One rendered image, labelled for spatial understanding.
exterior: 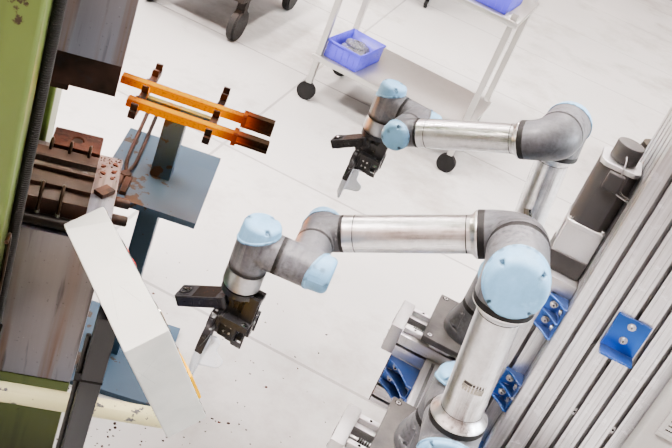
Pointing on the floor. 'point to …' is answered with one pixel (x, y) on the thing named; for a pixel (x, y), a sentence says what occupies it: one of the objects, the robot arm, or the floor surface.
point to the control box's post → (93, 367)
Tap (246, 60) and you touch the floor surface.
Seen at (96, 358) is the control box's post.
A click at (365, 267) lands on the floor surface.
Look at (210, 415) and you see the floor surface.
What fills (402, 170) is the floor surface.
